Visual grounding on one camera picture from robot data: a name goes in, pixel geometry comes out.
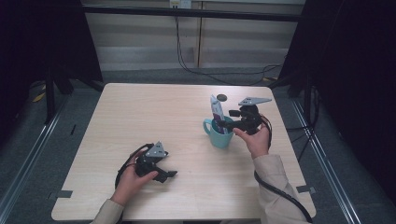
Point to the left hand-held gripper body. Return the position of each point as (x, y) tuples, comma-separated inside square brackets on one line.
[(151, 161)]

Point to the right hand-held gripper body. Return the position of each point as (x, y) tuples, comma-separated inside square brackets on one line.
[(250, 119)]

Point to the white purple toothpaste tube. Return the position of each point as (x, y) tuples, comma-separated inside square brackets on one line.
[(218, 112)]

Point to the teal cup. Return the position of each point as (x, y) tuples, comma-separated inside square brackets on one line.
[(219, 140)]

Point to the person's right hand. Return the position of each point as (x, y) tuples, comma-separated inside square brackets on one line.
[(258, 144)]

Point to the person's left hand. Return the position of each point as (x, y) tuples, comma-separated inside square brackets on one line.
[(130, 183)]

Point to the black round disc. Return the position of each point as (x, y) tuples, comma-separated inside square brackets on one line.
[(221, 97)]

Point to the grey tape piece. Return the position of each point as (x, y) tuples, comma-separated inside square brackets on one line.
[(305, 189), (60, 194)]

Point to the black curtain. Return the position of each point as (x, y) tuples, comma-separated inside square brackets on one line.
[(37, 40), (351, 77)]

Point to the black horizontal bar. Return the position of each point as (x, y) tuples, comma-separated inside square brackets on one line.
[(186, 13)]

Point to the black stand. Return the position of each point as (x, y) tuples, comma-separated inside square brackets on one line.
[(49, 96)]

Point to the yellow tape piece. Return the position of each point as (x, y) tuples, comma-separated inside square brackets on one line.
[(39, 97)]

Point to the wooden wall strip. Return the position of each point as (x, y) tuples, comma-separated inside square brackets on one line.
[(198, 37)]

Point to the metal floor rail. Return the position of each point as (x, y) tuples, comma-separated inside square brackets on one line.
[(327, 161), (28, 161)]

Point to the white wall socket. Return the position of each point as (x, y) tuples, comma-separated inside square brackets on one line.
[(180, 3)]

